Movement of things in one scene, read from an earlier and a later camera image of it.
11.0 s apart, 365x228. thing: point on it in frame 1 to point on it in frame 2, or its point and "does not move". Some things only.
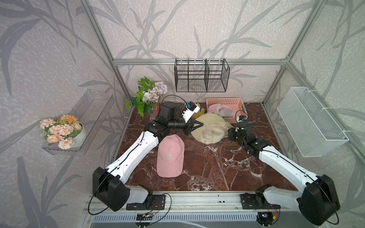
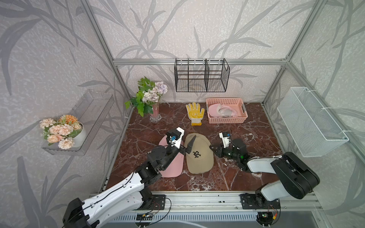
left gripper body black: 176,123 to 169,152
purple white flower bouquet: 148,93 does not move
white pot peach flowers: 66,131 does not move
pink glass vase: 156,107 does not move
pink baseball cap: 222,109 does not move
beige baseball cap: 214,129 to 201,160
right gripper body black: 234,136 to 227,153
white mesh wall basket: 314,131 does not move
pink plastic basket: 240,108 does not move
